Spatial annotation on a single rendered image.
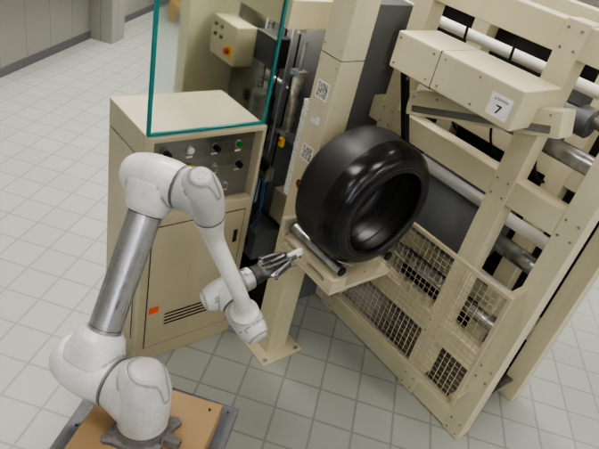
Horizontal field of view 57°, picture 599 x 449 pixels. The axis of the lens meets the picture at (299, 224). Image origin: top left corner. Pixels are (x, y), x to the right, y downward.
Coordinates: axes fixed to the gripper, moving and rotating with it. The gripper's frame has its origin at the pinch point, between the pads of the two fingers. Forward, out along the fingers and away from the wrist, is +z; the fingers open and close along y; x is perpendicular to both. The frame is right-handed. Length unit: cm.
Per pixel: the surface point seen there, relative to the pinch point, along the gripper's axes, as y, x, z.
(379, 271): -9, 29, 41
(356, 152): 0.6, -36.6, 28.9
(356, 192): -10.4, -28.3, 20.7
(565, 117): -45, -55, 83
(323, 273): -4.2, 15.5, 11.6
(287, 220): 24.1, 6.9, 13.4
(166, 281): 51, 38, -38
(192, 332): 51, 85, -30
